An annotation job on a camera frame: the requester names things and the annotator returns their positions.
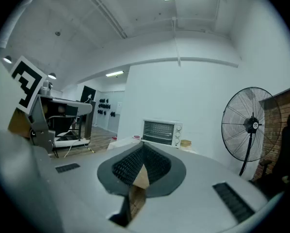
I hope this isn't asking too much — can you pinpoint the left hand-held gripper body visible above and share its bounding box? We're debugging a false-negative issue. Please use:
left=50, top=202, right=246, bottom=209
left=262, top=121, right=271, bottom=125
left=8, top=55, right=56, bottom=155

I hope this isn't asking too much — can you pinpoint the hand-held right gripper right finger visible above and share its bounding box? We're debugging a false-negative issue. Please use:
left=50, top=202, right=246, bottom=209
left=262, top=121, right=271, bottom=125
left=125, top=142, right=269, bottom=233

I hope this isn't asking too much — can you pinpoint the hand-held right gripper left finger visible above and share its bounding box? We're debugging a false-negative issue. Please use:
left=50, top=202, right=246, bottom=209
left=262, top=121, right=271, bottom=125
left=34, top=141, right=145, bottom=233

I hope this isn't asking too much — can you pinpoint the white toaster oven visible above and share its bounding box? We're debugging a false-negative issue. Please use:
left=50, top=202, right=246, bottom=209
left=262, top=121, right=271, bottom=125
left=142, top=118, right=184, bottom=150

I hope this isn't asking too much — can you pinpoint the table with white cloth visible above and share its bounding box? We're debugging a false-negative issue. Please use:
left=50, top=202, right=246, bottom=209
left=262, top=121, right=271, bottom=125
left=107, top=135, right=199, bottom=155

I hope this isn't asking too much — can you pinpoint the short fluorescent ceiling light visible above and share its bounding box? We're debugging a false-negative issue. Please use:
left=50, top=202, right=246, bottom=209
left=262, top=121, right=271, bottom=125
left=105, top=70, right=125, bottom=78

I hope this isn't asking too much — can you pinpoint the red brick pillar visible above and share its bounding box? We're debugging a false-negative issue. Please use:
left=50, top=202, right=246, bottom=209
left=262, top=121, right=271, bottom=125
left=252, top=83, right=290, bottom=182

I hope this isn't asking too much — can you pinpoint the white ceiling conduit pipe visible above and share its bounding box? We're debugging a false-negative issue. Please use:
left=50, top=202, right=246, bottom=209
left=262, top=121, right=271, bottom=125
left=171, top=16, right=182, bottom=67

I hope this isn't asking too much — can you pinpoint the white power cable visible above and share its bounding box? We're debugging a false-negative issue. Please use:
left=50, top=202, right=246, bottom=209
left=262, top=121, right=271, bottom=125
left=63, top=137, right=90, bottom=158

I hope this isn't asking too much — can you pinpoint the grey machine frame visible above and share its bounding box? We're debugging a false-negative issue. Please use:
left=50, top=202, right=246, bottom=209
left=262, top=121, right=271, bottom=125
left=44, top=96, right=97, bottom=153

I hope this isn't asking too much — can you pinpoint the black wall poster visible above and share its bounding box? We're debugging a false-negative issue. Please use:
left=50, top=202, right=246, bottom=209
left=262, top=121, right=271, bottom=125
left=80, top=85, right=97, bottom=104

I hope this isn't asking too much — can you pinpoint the group of black wall items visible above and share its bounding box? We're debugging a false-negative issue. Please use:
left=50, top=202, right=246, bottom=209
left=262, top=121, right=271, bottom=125
left=97, top=98, right=117, bottom=117

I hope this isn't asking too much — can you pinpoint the black pedestal fan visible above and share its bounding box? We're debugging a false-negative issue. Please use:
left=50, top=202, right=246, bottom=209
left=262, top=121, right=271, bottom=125
left=221, top=86, right=282, bottom=177

